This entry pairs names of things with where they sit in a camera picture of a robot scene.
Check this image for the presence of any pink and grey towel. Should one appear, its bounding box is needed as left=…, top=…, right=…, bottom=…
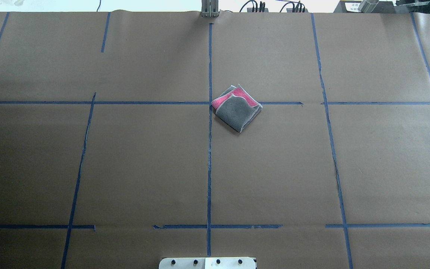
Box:
left=211, top=85, right=263, bottom=133

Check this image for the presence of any aluminium frame post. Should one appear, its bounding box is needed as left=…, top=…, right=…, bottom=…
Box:
left=200, top=0, right=220, bottom=18

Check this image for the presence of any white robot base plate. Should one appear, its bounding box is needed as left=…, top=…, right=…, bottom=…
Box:
left=158, top=257, right=258, bottom=269

